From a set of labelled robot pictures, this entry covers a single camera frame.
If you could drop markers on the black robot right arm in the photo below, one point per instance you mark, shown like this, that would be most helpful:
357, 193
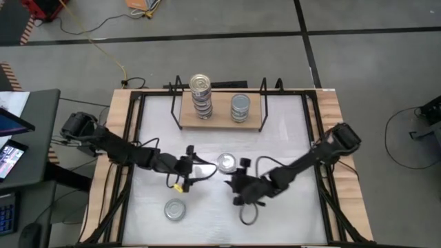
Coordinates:
310, 158

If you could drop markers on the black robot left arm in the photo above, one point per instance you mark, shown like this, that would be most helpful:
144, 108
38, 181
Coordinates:
120, 149

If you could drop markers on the white paper sheet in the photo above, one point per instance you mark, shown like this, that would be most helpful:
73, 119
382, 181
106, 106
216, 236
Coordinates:
15, 100

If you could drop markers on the black flat bar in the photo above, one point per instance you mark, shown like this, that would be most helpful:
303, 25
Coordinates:
227, 84

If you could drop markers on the dark hazard-striped floor mat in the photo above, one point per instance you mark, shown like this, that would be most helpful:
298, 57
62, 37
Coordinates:
12, 24
10, 75

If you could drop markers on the dark grey lower desk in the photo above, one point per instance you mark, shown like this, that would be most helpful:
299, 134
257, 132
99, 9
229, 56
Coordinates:
34, 206

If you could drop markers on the tablet with blue screen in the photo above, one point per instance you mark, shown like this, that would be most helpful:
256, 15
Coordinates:
10, 124

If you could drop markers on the black equipment stand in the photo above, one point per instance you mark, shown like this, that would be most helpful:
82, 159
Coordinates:
430, 113

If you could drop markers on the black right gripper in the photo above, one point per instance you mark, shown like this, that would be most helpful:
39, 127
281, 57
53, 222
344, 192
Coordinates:
251, 187

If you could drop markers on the white glossy table sheet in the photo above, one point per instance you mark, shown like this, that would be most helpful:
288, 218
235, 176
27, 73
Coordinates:
224, 224

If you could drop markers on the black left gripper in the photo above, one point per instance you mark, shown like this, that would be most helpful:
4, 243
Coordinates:
182, 167

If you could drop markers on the black smartphone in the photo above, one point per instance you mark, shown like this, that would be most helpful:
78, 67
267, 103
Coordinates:
10, 160

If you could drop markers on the black computer mouse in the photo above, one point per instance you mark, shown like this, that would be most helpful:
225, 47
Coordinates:
30, 236

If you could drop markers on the black metal table frame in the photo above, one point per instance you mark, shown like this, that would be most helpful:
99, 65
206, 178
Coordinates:
155, 93

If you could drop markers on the black keyboard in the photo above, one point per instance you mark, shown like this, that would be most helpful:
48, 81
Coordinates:
7, 213

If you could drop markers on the red tool cart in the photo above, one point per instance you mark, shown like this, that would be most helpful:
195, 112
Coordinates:
41, 8

